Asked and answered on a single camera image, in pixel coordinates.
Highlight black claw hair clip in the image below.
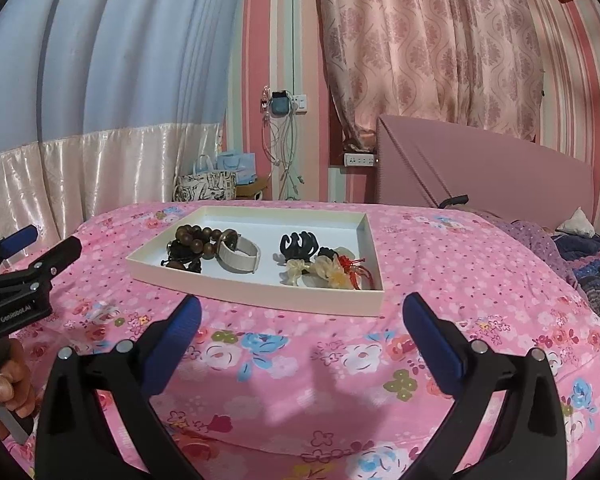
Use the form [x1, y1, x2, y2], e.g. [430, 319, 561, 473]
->
[278, 230, 320, 263]

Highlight white small pillow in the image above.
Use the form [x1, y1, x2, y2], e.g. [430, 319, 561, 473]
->
[555, 207, 596, 239]

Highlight white shallow cardboard box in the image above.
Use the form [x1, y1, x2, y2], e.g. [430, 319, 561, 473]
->
[126, 205, 385, 317]

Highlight pink floral bedsheet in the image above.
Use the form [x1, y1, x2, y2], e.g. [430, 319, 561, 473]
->
[2, 200, 600, 480]

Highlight red tassel ornament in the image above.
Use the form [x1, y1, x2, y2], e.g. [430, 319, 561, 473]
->
[337, 255, 376, 291]

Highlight white band bracelet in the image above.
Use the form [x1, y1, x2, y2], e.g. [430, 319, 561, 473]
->
[216, 237, 262, 274]

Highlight pale yellow crystal ornament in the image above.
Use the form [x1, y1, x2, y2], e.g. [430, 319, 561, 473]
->
[279, 258, 313, 287]

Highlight pink patterned curtain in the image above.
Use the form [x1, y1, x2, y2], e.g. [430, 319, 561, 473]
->
[314, 0, 547, 144]

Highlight light blue gift bag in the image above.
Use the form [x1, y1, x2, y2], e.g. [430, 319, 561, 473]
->
[215, 151, 258, 186]

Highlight wall socket with blue charger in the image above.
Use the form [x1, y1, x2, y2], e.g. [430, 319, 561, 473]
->
[261, 89, 311, 119]

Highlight brown wooden bead bracelet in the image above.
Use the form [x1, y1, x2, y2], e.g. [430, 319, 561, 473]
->
[174, 225, 241, 261]

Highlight patterned basket with blue cloth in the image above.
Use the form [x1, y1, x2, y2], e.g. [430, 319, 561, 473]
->
[176, 170, 238, 205]

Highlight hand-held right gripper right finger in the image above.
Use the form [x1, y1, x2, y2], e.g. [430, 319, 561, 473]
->
[402, 292, 567, 480]

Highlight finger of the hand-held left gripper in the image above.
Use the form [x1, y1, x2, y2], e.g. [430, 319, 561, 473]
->
[0, 235, 83, 289]
[0, 225, 39, 273]

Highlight pink headboard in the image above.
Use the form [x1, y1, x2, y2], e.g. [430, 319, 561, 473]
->
[376, 114, 595, 234]

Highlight hanging charger cables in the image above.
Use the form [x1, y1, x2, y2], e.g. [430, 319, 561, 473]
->
[260, 110, 307, 201]

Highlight dark patterned blanket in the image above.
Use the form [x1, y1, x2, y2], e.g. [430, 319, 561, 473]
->
[552, 234, 600, 324]

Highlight black braided leather bracelet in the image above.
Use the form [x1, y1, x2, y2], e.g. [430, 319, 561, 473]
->
[166, 241, 206, 267]

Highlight blue and white curtain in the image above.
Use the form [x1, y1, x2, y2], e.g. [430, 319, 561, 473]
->
[0, 0, 252, 261]

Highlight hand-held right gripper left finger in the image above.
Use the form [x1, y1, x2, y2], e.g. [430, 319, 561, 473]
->
[34, 294, 203, 480]

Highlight brown pendant black cord necklace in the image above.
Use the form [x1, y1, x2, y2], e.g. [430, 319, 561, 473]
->
[160, 257, 203, 275]

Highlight purple dotted cloth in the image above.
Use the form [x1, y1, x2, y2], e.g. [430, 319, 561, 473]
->
[485, 219, 578, 288]

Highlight person's left hand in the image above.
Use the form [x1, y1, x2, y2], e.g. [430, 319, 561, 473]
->
[0, 339, 44, 442]

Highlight cream flower hair clip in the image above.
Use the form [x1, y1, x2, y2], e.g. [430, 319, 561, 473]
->
[312, 255, 353, 291]

